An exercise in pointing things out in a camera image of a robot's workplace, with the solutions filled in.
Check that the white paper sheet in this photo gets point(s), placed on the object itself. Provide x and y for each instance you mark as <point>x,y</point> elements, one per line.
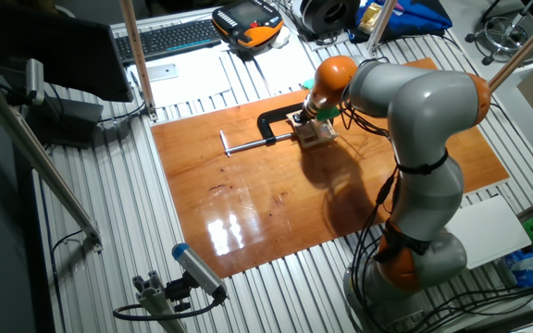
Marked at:
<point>285,65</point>
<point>197,83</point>

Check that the white flat board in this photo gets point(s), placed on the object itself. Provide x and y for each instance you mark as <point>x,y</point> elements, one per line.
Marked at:
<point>488,231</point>

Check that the black computer keyboard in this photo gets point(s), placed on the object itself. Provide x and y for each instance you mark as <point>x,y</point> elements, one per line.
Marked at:
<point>169,39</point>

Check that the dark metal bar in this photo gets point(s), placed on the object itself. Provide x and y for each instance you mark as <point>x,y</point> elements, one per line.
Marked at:
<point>516,324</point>

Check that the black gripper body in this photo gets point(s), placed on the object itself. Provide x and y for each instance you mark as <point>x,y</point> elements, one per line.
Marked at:
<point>304,114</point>

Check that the black metal C-clamp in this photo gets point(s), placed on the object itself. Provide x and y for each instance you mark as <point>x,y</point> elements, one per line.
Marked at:
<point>263,122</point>

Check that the yellow packet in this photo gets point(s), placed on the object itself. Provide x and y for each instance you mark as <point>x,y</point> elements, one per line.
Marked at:
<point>370,16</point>

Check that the black camera bracket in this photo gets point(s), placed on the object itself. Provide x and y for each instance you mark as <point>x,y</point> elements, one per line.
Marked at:
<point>178,291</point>

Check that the miniature wooden window frame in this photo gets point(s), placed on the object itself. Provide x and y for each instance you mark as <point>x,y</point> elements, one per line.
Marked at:
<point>319,141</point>

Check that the aluminium profile stand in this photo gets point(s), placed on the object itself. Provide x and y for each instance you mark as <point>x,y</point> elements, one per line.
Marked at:
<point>155,300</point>

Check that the black equipment box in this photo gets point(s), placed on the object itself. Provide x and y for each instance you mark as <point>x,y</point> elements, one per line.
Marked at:
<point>72,120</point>

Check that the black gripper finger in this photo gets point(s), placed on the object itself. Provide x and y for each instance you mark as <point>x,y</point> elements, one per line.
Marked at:
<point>304,122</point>
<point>298,121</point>

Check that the glossy wooden board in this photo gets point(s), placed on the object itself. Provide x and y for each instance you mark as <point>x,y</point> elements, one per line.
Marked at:
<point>248,199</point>

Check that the orange and black teach pendant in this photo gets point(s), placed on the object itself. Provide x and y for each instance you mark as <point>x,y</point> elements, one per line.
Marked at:
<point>248,28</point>

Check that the blue tissue packet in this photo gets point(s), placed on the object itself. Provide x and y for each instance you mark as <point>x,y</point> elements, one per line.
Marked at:
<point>530,268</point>

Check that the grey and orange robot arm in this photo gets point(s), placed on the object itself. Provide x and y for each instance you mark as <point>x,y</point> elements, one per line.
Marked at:
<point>428,102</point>

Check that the grey depth camera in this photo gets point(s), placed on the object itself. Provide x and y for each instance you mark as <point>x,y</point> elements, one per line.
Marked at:
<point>35,78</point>

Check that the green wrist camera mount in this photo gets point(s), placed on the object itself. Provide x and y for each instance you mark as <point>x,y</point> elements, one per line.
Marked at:
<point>329,113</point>

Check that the diagonal aluminium bar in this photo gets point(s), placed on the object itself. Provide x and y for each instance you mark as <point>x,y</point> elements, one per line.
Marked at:
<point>40,157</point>

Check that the metal stool base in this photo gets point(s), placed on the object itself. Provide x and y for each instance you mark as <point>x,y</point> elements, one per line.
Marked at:
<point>511,32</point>

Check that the silver smartphone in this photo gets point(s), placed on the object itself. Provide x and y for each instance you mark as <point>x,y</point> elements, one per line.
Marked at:
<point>162,72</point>

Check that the black filament spool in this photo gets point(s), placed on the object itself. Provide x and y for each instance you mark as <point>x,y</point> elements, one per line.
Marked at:
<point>326,16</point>

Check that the black computer monitor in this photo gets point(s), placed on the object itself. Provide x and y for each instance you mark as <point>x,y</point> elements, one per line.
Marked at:
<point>63,51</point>

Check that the wooden frame post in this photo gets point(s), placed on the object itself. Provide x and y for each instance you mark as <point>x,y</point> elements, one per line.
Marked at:
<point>381,23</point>
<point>530,44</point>
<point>137,55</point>

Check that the silver camera with blue cap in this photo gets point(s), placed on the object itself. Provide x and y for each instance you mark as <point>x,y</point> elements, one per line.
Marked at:
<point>197,268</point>

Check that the blue cloth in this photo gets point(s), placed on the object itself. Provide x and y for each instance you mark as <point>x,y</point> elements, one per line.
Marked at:
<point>419,18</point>

